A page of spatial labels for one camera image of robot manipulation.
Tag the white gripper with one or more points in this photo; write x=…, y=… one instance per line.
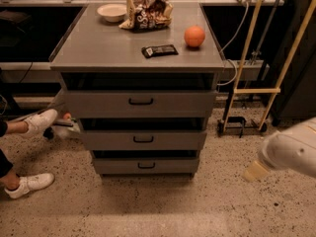
x=285, y=154

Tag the grey drawer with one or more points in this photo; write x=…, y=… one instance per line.
x=139, y=104
x=142, y=162
x=143, y=133

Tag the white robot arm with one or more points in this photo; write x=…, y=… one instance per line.
x=293, y=148

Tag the grey bottom drawer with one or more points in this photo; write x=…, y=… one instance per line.
x=142, y=162

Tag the grey drawer cabinet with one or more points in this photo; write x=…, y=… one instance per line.
x=103, y=57

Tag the grey top drawer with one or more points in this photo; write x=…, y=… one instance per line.
x=139, y=104

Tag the orange fruit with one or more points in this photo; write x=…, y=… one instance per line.
x=194, y=36

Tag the black snack bar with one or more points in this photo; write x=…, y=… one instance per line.
x=159, y=50

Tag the brown chip bag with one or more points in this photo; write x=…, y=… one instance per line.
x=147, y=15

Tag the white bowl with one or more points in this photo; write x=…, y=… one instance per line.
x=112, y=13

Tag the upper white sneaker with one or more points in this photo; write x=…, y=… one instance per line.
x=40, y=122

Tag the white sneaker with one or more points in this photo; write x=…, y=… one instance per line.
x=31, y=184
x=40, y=122

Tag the lower white sneaker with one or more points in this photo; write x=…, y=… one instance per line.
x=31, y=184

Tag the person's lower leg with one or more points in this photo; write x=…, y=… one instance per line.
x=8, y=177

